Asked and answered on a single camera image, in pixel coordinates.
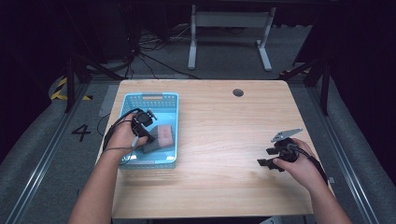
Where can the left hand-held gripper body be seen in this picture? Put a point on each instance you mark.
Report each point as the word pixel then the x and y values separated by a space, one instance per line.
pixel 143 119

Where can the yellow black hazard tape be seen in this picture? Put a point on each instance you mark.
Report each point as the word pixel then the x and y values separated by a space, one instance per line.
pixel 59 90

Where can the light blue plastic basket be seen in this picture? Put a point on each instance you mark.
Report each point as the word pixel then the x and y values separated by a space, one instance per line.
pixel 169 118

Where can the white metal desk frame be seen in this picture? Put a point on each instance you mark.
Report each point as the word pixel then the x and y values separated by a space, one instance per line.
pixel 230 19

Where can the person's left hand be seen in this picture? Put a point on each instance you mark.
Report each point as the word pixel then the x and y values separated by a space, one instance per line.
pixel 124 137

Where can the person's right hand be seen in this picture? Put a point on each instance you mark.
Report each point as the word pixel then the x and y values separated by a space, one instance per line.
pixel 303 169

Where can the black metal stand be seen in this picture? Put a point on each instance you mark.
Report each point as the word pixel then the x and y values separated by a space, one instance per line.
pixel 71 84
pixel 325 84

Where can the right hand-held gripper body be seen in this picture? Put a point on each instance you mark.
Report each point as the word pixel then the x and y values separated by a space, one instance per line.
pixel 288 149

